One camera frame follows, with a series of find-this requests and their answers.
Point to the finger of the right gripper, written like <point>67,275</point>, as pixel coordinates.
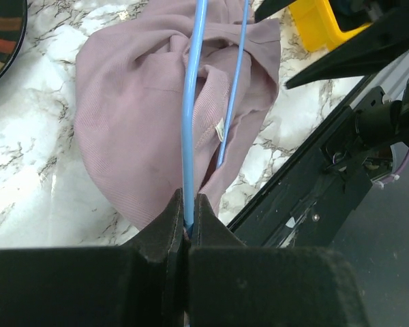
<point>269,7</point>
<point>366,53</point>

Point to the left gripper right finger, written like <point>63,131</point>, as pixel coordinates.
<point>231,284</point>

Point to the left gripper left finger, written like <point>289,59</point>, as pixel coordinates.
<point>138,283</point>

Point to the light blue wire hanger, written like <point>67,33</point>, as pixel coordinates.
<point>187,147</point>

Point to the mauve tank top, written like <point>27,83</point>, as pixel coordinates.
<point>129,87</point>

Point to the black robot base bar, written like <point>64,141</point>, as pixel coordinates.
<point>307,201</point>

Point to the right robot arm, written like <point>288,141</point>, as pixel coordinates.
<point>387,123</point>

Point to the yellow plastic bin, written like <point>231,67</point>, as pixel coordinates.
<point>317,25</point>

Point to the dark rimmed ceramic plate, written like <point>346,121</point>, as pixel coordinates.
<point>13,24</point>

